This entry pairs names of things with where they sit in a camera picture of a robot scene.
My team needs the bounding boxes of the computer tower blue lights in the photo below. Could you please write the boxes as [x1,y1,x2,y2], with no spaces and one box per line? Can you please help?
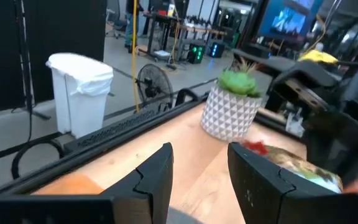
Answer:
[209,42,225,58]

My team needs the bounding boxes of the black aluminium table frame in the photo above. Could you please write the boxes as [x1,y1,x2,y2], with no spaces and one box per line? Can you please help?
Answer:
[0,88,307,200]

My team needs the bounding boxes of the black curtain backdrop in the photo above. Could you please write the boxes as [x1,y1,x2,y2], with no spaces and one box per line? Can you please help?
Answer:
[0,0,108,114]

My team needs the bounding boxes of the black office chair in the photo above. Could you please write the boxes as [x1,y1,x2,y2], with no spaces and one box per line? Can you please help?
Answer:
[106,7,129,40]

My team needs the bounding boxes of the wooden workbench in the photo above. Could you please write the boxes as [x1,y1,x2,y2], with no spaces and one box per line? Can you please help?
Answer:
[143,12,229,62]

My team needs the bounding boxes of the white trash can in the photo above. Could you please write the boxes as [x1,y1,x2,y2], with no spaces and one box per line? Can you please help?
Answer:
[45,52,114,139]

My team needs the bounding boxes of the person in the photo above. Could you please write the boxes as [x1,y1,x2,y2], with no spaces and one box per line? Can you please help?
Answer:
[124,0,145,54]

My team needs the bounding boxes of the grey desk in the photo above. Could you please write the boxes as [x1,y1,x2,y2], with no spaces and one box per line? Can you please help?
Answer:
[231,46,291,75]

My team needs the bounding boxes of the black floor fan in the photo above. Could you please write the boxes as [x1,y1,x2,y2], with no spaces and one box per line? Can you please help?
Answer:
[135,63,174,113]

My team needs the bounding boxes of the yellow cable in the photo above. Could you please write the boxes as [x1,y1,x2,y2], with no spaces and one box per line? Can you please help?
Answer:
[131,0,140,113]

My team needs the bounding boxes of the colourful granola bar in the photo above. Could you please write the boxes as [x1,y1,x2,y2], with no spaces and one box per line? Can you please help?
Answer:
[241,140,344,194]

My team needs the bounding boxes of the computer tower green lights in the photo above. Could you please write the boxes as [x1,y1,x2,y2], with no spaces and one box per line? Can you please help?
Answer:
[187,43,205,65]

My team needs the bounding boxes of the blue screen monitor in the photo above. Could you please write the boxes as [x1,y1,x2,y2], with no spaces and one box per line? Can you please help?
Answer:
[256,0,326,40]

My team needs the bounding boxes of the translucent orange plastic bin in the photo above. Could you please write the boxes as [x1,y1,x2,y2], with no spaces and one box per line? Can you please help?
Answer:
[31,172,105,195]

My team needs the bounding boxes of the black tripod stand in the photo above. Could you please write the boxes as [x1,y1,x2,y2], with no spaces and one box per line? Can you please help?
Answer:
[13,0,52,121]

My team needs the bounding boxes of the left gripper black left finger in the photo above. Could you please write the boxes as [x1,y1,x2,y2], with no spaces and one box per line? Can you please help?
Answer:
[0,142,174,224]

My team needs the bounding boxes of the grey round woven mat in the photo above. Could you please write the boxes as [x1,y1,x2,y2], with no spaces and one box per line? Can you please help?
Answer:
[166,207,204,224]

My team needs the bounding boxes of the yellow bundle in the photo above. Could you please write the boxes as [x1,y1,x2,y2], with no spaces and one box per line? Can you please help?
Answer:
[298,49,338,65]

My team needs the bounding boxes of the succulent in white patterned pot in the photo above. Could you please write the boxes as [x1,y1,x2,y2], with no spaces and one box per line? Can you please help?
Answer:
[200,57,264,142]

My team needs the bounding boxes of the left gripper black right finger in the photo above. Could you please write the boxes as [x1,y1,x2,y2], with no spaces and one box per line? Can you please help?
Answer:
[227,142,358,224]

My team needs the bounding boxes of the black coiled cable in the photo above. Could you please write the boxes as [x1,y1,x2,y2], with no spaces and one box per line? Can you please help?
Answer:
[11,138,65,180]

